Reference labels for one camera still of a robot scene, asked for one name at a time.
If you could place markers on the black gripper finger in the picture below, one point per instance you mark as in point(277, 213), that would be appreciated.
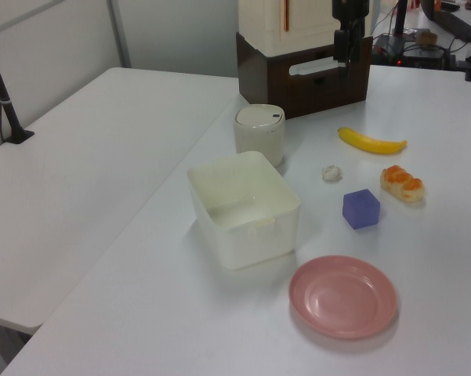
point(340, 44)
point(356, 41)

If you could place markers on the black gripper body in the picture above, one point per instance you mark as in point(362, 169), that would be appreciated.
point(348, 8)

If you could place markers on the orange glazed bread roll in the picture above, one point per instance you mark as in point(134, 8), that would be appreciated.
point(402, 184)

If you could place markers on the pink plastic plate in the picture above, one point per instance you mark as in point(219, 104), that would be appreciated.
point(343, 296)

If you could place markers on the black pole on desk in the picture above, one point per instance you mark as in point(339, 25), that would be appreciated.
point(400, 17)

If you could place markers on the black electronics box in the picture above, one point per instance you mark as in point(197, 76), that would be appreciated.
point(411, 53)

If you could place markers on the dark brown wooden drawer box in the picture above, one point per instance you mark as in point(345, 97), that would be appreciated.
point(298, 82)

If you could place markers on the small brown cardboard box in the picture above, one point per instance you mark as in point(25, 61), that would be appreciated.
point(426, 37)

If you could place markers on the yellow banana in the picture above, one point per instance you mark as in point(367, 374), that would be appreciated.
point(372, 142)

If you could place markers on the beige mini trash can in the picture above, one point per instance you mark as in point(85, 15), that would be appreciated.
point(260, 133)

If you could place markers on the crumpled white paper ball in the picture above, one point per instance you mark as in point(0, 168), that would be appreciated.
point(331, 173)

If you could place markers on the purple cube block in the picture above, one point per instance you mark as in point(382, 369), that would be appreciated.
point(361, 208)

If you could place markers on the white rectangular plastic bin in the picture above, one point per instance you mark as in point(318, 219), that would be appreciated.
point(243, 211)

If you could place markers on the black camera stand pole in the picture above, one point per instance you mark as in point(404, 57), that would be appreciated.
point(4, 102)

